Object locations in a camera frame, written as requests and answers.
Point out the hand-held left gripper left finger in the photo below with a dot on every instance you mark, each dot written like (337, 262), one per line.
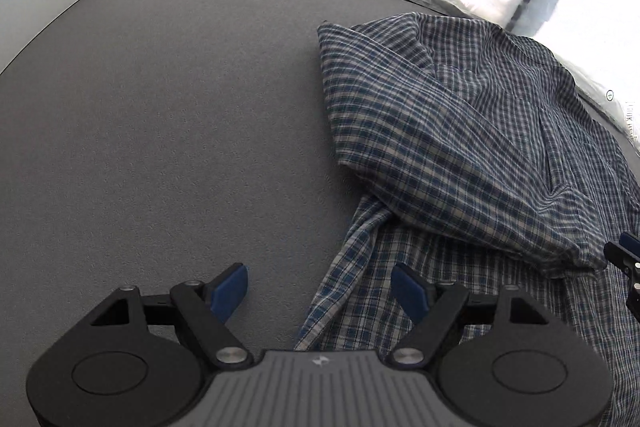
(230, 292)

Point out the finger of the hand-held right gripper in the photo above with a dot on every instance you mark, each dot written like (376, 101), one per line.
(622, 254)

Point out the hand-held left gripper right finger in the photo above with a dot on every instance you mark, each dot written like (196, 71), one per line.
(407, 291)

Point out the blue plaid shirt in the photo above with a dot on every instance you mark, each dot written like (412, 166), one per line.
(450, 132)

